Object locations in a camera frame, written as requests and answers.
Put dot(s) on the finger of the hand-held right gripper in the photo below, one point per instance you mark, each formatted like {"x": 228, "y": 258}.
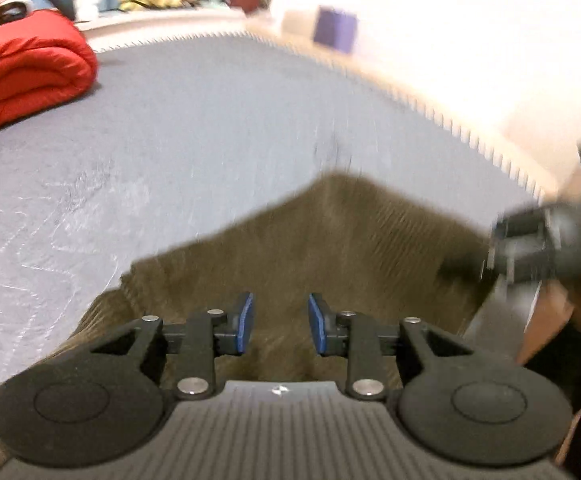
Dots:
{"x": 520, "y": 245}

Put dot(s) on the red folded blanket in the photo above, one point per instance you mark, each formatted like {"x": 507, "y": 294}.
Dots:
{"x": 25, "y": 75}

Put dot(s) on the grey-blue bed mattress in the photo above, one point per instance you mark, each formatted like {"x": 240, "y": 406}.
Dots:
{"x": 195, "y": 135}

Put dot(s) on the person's right forearm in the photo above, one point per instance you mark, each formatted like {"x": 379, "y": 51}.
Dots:
{"x": 552, "y": 320}

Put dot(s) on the white shelf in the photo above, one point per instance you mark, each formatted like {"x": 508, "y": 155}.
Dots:
{"x": 170, "y": 25}

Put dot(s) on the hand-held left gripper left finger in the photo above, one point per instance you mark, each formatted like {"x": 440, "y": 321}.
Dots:
{"x": 244, "y": 322}

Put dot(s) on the purple box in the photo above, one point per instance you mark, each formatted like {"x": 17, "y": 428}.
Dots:
{"x": 336, "y": 29}

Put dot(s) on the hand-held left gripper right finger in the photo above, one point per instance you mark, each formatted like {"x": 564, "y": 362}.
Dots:
{"x": 316, "y": 322}

